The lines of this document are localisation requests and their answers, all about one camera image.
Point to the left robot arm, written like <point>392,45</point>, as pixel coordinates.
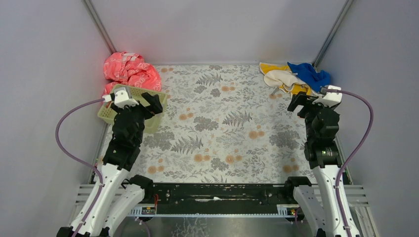
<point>101,215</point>

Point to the cream towel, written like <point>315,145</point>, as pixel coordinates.
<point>287,82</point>

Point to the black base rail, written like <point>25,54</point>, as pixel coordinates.
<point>218,199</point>

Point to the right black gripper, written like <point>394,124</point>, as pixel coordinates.
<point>303,106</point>

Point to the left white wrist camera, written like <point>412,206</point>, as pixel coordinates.
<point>121,97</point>

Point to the yellow towel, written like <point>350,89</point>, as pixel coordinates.
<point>265,67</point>

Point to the pink patterned cloth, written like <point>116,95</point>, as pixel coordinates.
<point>132,70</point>

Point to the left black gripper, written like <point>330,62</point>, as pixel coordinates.
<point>144,106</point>

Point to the blue towel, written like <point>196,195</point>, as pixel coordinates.
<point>307,73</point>

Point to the floral table mat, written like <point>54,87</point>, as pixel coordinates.
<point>223,124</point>

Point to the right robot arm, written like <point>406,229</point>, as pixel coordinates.
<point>330,216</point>

